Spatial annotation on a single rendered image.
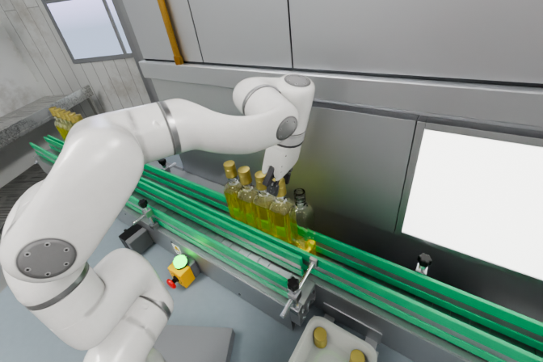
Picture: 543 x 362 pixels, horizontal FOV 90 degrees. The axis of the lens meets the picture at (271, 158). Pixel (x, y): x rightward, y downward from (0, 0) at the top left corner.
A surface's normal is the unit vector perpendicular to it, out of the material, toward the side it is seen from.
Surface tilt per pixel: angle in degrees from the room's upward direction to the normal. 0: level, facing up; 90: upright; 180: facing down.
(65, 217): 78
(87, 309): 82
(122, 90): 90
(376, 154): 90
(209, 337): 3
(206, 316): 0
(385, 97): 90
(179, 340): 3
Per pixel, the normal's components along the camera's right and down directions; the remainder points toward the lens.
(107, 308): 0.85, -0.16
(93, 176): 0.49, 0.20
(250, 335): -0.11, -0.83
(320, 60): -0.55, 0.51
